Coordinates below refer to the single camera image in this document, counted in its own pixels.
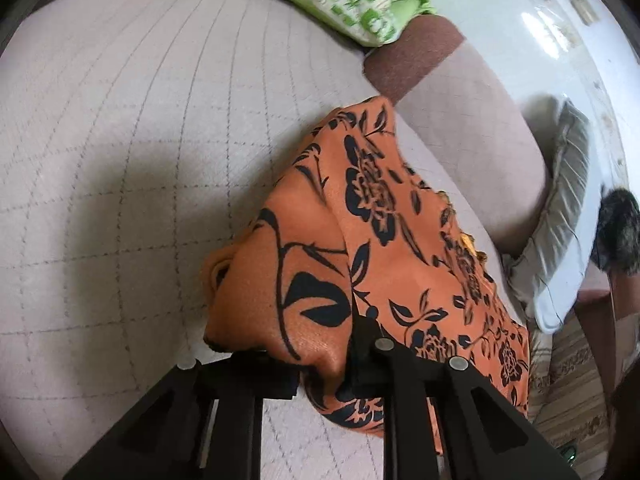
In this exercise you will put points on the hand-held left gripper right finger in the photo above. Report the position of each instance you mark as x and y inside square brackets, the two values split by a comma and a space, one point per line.
[370, 355]

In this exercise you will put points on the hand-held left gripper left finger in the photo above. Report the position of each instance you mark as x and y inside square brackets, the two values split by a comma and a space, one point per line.
[270, 375]

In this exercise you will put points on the orange floral shirt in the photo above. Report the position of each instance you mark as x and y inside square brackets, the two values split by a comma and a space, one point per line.
[375, 240]

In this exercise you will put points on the striped sofa cushion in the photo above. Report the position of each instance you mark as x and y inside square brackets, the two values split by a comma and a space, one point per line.
[570, 390]

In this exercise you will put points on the grey pillow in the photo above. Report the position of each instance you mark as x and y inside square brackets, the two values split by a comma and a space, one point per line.
[560, 220]

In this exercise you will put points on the brown sofa backrest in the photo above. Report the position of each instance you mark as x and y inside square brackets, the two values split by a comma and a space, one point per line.
[605, 310]

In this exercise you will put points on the pink bolster cushion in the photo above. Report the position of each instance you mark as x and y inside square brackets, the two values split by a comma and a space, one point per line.
[465, 125]

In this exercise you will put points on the dark fur-trimmed garment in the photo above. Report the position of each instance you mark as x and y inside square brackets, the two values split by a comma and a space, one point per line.
[620, 230]

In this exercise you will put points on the beige wall switch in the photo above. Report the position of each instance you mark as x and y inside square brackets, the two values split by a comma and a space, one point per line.
[585, 10]

